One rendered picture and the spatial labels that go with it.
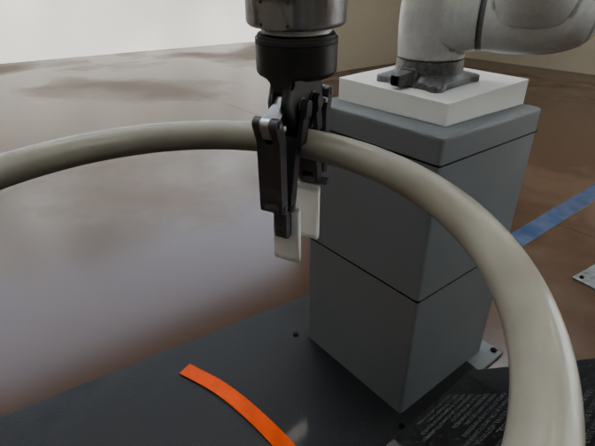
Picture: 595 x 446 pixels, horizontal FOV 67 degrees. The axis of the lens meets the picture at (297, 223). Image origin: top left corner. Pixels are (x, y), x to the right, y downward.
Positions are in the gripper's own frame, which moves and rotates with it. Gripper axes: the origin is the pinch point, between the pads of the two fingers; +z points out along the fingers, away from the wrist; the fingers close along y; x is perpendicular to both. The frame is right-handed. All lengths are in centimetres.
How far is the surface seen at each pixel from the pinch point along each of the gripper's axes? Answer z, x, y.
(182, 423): 83, -42, -15
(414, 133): 6, 2, -51
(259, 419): 83, -24, -25
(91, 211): 92, -167, -99
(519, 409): -9.7, 22.0, 24.0
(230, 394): 83, -36, -29
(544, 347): -10.4, 22.8, 20.5
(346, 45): 86, -195, -560
